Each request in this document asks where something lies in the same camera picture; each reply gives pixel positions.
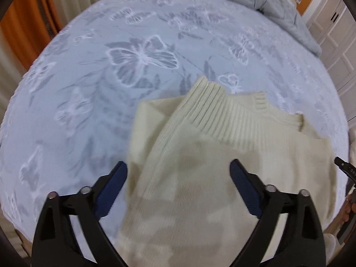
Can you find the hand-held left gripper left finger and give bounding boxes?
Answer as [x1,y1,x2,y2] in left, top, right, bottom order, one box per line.
[31,161,128,267]

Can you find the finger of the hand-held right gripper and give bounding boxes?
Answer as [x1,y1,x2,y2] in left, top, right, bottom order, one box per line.
[334,157,356,184]

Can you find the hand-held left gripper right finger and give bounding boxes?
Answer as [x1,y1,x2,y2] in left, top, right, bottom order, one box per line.
[229,158,326,267]

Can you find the cream knit cardigan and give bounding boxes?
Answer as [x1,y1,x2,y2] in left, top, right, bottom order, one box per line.
[118,76,338,267]

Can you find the person's right hand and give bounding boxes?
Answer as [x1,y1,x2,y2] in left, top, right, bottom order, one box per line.
[343,197,356,229]

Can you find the bed with butterfly sheet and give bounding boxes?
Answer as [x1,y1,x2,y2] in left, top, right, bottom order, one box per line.
[0,0,350,245]

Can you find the white wardrobe doors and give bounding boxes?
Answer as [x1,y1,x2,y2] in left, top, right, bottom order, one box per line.
[302,0,356,92]

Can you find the grey duvet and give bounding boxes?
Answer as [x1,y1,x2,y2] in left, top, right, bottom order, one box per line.
[166,0,322,57]

